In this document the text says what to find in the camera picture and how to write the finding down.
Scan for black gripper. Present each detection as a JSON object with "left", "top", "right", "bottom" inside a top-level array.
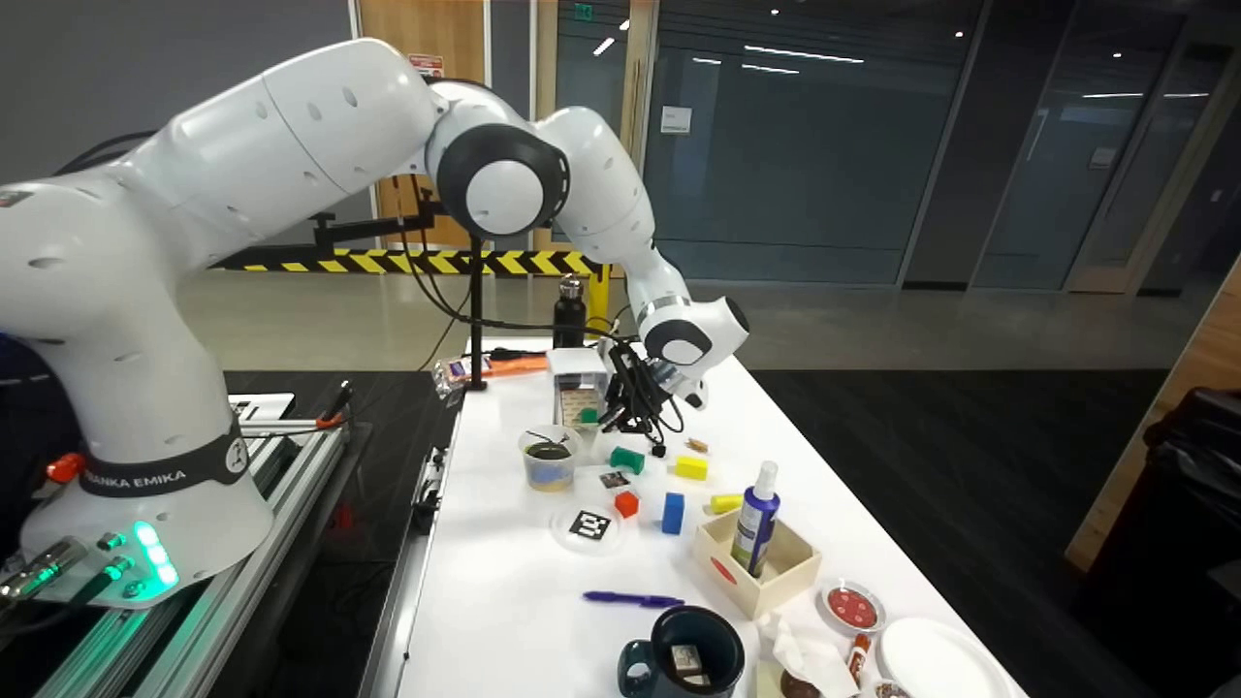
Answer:
[{"left": 601, "top": 336, "right": 682, "bottom": 458}]

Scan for white round container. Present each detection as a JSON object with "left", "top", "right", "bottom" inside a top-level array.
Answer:
[{"left": 521, "top": 431, "right": 582, "bottom": 498}]

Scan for black marker tag card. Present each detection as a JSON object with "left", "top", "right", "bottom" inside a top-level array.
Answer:
[{"left": 556, "top": 501, "right": 624, "bottom": 550}]

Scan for black bottle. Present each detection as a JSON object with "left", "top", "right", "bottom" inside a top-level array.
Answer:
[{"left": 552, "top": 285, "right": 591, "bottom": 348}]

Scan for orange tool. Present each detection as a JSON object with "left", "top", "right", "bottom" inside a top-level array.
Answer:
[{"left": 482, "top": 352, "right": 556, "bottom": 379}]

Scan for bottle with blue liquid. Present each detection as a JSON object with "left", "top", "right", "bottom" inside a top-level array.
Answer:
[{"left": 729, "top": 458, "right": 786, "bottom": 583}]

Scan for blue pen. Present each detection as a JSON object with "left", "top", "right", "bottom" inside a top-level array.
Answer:
[{"left": 579, "top": 589, "right": 690, "bottom": 613}]

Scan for wooden box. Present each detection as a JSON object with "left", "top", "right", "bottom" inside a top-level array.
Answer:
[{"left": 695, "top": 508, "right": 825, "bottom": 620}]

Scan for dark mug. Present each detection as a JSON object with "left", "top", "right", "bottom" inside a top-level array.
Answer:
[{"left": 618, "top": 603, "right": 752, "bottom": 698}]

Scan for crumpled white tissue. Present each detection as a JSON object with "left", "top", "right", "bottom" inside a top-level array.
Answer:
[{"left": 752, "top": 613, "right": 861, "bottom": 692}]

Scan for yellow black hazard barrier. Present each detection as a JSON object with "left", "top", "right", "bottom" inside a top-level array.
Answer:
[{"left": 209, "top": 243, "right": 610, "bottom": 285}]

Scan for red black pen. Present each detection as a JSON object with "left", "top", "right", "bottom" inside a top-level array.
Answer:
[{"left": 315, "top": 378, "right": 357, "bottom": 436}]

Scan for white plate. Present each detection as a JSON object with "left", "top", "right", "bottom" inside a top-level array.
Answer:
[{"left": 878, "top": 618, "right": 1000, "bottom": 698}]

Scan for black bag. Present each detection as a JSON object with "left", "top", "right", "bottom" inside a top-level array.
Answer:
[{"left": 1139, "top": 384, "right": 1241, "bottom": 592}]

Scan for black camera stand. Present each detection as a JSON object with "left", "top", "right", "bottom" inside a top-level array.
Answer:
[{"left": 305, "top": 171, "right": 494, "bottom": 395}]

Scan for aluminium rail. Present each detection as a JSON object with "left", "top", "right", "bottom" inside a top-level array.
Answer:
[{"left": 22, "top": 418, "right": 357, "bottom": 698}]

